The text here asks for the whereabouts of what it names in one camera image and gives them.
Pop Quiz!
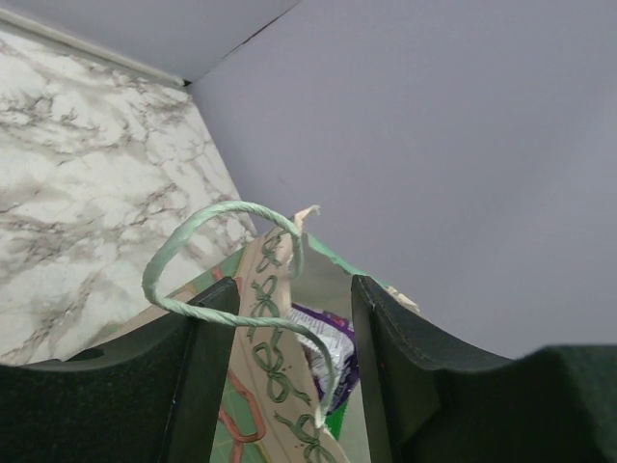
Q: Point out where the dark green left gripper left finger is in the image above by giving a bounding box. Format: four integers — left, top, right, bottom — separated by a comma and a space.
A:
0, 276, 240, 463

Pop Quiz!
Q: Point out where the green illustrated paper bag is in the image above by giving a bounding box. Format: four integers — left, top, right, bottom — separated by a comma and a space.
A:
141, 200, 419, 463

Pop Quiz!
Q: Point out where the purple Fox's candy bag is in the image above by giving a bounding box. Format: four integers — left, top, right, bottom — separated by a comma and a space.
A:
289, 304, 360, 415

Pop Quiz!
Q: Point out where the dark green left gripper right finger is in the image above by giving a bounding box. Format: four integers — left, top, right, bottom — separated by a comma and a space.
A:
351, 275, 616, 462

